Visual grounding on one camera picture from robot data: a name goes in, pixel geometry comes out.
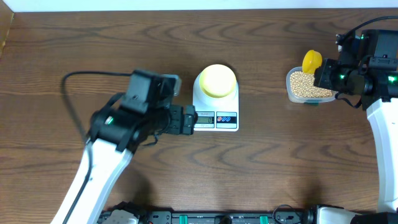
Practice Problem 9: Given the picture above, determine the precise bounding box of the yellow measuring scoop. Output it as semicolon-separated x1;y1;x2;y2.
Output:
302;50;323;74

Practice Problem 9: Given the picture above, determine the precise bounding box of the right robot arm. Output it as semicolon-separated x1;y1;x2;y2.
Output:
313;29;397;213

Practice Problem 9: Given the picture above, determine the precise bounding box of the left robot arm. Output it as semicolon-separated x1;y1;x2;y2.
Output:
52;70;198;223

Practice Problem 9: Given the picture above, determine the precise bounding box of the white digital kitchen scale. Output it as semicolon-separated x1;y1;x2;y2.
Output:
193;72;239;132

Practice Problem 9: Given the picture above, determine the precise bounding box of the pale yellow bowl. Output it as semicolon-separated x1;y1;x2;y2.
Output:
199;64;237;98

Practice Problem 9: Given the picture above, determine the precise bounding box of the clear plastic soybean container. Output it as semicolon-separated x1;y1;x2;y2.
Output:
286;67;336;104

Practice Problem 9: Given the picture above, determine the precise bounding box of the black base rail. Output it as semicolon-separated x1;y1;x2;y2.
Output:
98;202;398;224

